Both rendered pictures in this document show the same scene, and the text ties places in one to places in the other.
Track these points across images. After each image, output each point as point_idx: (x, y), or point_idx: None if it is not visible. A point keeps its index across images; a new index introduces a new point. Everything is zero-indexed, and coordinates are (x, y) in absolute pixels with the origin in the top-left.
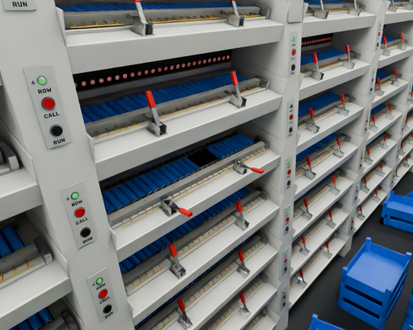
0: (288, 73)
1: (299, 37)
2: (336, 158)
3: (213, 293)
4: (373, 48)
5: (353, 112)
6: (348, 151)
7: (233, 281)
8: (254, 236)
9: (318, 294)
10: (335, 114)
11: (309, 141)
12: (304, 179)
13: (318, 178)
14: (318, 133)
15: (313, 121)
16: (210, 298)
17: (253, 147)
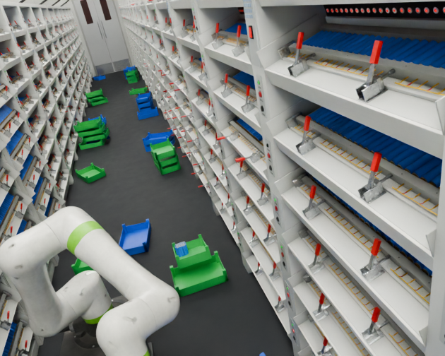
0: (260, 111)
1: (263, 82)
2: (361, 328)
3: (260, 224)
4: (441, 224)
5: (386, 300)
6: None
7: (265, 235)
8: None
9: None
10: (366, 258)
11: (295, 212)
12: (312, 261)
13: (315, 281)
14: (304, 220)
15: (309, 202)
16: (258, 222)
17: None
